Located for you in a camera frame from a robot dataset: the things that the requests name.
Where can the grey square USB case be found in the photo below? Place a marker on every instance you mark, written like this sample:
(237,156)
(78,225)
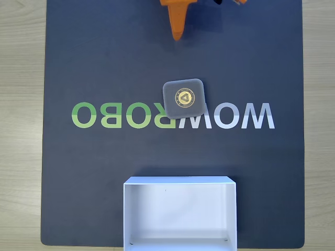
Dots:
(172,104)

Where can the dark blue WOWROBO mat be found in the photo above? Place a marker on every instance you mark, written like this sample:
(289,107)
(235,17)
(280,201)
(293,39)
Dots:
(78,65)

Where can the white cardboard box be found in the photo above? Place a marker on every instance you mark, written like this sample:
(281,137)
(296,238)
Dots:
(178,217)

